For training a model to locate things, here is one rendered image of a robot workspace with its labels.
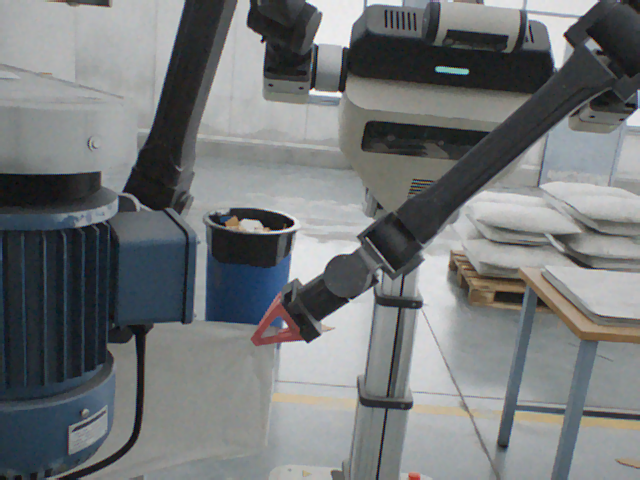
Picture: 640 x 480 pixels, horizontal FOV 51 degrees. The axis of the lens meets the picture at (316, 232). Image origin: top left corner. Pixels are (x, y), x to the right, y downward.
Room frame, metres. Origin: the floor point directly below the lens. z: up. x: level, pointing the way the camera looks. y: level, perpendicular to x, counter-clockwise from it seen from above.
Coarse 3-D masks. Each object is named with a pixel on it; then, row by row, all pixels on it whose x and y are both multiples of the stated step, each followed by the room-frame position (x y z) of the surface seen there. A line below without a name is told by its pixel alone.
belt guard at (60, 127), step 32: (0, 64) 0.88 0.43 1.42; (0, 96) 0.51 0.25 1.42; (32, 96) 0.53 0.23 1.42; (64, 96) 0.56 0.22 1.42; (96, 96) 0.58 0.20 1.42; (0, 128) 0.47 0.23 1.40; (32, 128) 0.48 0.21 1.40; (64, 128) 0.49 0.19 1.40; (96, 128) 0.51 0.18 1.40; (128, 128) 0.55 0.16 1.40; (0, 160) 0.47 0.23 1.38; (32, 160) 0.48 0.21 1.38; (64, 160) 0.49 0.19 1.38; (96, 160) 0.51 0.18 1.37; (128, 160) 0.55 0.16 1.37
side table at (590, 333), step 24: (528, 288) 2.43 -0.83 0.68; (552, 288) 2.25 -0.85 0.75; (528, 312) 2.43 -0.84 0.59; (576, 312) 2.03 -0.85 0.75; (528, 336) 2.43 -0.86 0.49; (600, 336) 1.88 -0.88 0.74; (624, 336) 1.89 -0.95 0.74; (576, 384) 1.91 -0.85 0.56; (504, 408) 2.45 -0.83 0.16; (528, 408) 2.43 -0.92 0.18; (552, 408) 2.44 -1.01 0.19; (576, 408) 1.91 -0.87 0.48; (600, 408) 2.47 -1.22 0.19; (504, 432) 2.43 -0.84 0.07; (576, 432) 1.91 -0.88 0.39
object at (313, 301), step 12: (300, 288) 0.90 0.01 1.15; (312, 288) 0.89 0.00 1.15; (324, 288) 0.88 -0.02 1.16; (300, 300) 0.88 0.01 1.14; (312, 300) 0.88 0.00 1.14; (324, 300) 0.88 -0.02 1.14; (336, 300) 0.88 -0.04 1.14; (348, 300) 0.89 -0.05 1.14; (300, 312) 0.85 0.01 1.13; (312, 312) 0.88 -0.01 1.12; (324, 312) 0.88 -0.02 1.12; (312, 324) 0.85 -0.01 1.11; (312, 336) 0.85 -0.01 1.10
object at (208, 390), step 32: (128, 352) 0.89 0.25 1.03; (160, 352) 0.89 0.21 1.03; (192, 352) 0.89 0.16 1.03; (224, 352) 0.90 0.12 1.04; (256, 352) 0.90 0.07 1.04; (128, 384) 0.89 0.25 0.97; (160, 384) 0.89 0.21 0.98; (192, 384) 0.89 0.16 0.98; (224, 384) 0.90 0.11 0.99; (256, 384) 0.90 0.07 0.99; (128, 416) 0.89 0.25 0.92; (160, 416) 0.89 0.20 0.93; (192, 416) 0.89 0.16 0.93; (224, 416) 0.90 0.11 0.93; (256, 416) 0.90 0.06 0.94; (160, 448) 0.89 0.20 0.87; (192, 448) 0.89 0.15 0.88; (224, 448) 0.90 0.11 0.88; (256, 448) 0.90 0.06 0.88
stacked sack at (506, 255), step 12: (468, 240) 4.37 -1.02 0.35; (480, 240) 4.30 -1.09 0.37; (468, 252) 4.23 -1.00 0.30; (480, 252) 4.08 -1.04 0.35; (492, 252) 4.07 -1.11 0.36; (504, 252) 4.07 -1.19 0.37; (516, 252) 4.07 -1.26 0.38; (528, 252) 4.09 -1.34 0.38; (540, 252) 4.11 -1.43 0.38; (552, 252) 4.14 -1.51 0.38; (492, 264) 4.02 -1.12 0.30; (504, 264) 4.01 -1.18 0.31; (516, 264) 4.01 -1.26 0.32; (528, 264) 4.01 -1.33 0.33; (540, 264) 4.02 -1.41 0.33; (552, 264) 4.03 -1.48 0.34; (564, 264) 4.04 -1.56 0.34
